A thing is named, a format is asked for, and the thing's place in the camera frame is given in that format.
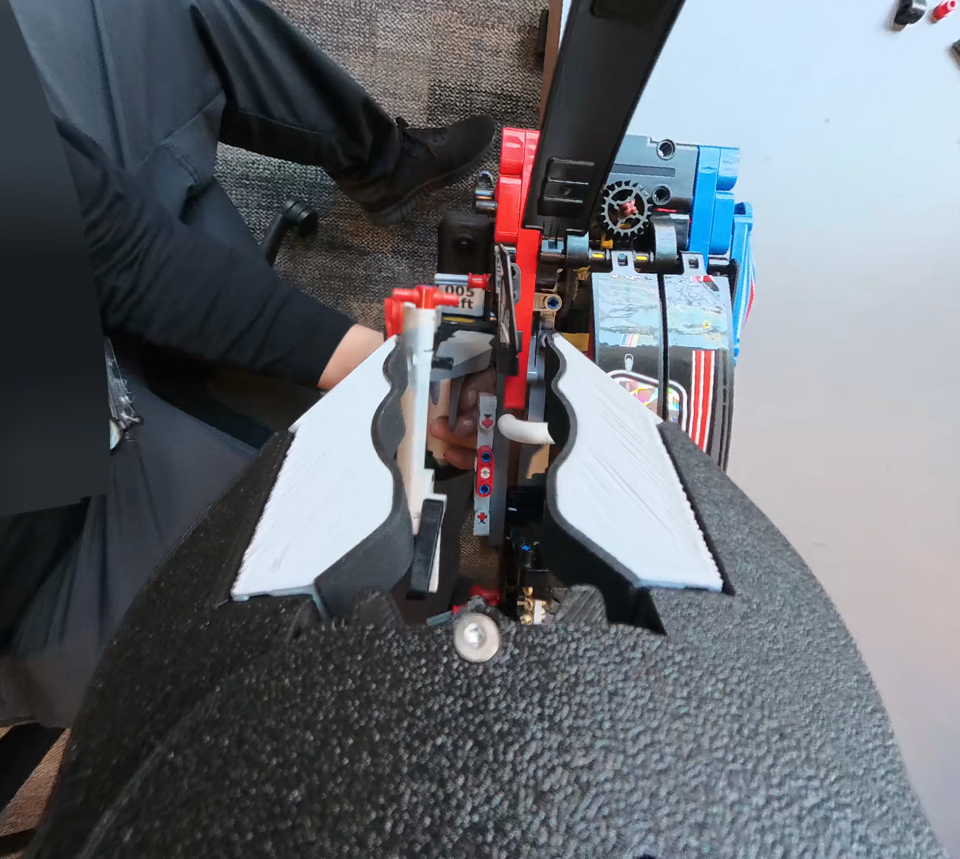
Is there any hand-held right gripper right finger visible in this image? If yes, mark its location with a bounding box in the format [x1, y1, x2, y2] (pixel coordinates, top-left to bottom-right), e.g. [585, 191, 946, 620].
[542, 332, 726, 634]

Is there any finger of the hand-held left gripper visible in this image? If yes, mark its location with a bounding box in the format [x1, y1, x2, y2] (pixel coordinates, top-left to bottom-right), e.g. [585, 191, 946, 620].
[397, 304, 447, 599]
[433, 331, 498, 382]

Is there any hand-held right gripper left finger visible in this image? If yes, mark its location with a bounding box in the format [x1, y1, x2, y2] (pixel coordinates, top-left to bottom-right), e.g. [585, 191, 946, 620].
[231, 334, 417, 618]

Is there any red toy brick connector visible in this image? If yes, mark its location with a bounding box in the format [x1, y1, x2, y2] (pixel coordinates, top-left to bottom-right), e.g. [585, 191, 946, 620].
[384, 283, 460, 337]

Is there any toy brick car model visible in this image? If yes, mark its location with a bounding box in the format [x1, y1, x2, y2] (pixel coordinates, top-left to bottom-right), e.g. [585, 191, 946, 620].
[427, 0, 755, 629]

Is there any person's left forearm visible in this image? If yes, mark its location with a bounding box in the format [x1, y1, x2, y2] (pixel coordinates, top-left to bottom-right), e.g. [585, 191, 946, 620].
[56, 116, 361, 391]

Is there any white desk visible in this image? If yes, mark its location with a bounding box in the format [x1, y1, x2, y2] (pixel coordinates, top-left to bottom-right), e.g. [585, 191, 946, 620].
[558, 0, 960, 854]

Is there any person's left hand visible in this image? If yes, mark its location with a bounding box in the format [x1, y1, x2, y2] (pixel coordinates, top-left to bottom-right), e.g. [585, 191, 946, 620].
[321, 322, 483, 470]

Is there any black shoe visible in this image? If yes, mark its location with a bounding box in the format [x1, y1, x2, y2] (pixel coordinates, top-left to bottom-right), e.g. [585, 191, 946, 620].
[348, 115, 498, 224]

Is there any black office chair base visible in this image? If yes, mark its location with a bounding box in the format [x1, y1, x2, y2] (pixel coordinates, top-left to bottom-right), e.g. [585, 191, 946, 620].
[261, 197, 320, 268]

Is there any person's leg in black trousers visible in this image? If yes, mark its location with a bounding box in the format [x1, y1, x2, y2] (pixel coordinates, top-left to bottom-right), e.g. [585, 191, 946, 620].
[0, 0, 402, 200]
[0, 379, 295, 729]

